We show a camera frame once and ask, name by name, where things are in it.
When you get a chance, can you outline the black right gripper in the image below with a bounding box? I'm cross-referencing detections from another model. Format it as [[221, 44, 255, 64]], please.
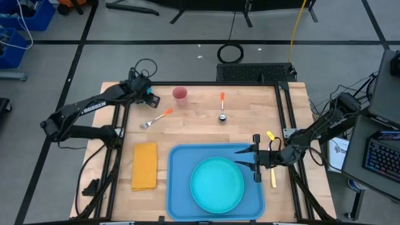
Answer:
[[234, 134, 290, 184]]

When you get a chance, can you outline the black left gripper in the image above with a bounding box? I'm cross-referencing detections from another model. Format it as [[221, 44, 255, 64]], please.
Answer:
[[128, 73, 161, 109]]

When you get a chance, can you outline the orange-handled metal fork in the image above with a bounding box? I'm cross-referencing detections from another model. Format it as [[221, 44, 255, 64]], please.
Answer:
[[139, 108, 174, 129]]

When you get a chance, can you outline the pink cup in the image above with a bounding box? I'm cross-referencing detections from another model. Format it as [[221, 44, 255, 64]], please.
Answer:
[[172, 86, 189, 107]]

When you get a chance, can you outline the cream-handled knife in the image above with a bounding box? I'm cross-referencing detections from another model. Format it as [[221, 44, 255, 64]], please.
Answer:
[[266, 131, 278, 188]]

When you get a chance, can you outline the teal plate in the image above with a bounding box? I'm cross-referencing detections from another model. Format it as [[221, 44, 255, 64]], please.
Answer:
[[189, 156, 246, 214]]

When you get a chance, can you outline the orange-handled metal spoon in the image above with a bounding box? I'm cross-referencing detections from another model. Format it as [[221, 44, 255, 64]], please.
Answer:
[[217, 92, 228, 123]]

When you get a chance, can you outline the yellow cloth napkin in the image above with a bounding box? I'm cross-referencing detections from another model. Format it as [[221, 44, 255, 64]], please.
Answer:
[[131, 142, 158, 191]]

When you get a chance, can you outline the light blue plastic tray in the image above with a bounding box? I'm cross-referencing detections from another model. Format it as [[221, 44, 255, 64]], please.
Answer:
[[166, 142, 266, 222]]

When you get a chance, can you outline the black perforated computer case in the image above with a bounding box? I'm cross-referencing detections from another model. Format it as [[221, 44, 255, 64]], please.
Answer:
[[216, 62, 298, 83]]

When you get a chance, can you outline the white printed box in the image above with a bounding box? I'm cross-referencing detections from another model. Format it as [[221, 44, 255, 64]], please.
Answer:
[[327, 136, 350, 173]]

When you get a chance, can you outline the grey desk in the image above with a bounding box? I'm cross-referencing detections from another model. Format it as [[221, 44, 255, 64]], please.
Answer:
[[342, 114, 400, 201], [367, 49, 400, 126]]

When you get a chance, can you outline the black folding partition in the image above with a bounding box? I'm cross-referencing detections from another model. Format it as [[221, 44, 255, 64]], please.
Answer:
[[105, 0, 319, 28]]

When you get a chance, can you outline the orange and black bag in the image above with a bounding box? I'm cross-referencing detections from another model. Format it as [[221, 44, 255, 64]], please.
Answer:
[[57, 0, 90, 16]]

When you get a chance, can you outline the black keyboard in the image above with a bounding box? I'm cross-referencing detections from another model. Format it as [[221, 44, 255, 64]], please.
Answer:
[[362, 137, 400, 185]]

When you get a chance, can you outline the blue storage bin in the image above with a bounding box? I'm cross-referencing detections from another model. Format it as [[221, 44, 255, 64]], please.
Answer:
[[0, 27, 29, 69], [0, 0, 56, 32]]

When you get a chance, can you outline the black aluminium table frame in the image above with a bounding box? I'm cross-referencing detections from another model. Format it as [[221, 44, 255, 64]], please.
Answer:
[[74, 80, 337, 221]]

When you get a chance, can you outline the coiled black cable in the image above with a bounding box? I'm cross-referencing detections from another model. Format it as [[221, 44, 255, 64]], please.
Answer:
[[217, 42, 244, 64]]

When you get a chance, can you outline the black clamp bracket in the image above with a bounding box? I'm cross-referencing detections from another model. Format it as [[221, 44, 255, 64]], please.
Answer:
[[81, 177, 101, 197]]

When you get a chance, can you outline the yellow hanging cable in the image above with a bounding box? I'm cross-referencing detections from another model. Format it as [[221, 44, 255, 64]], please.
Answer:
[[287, 0, 309, 63]]

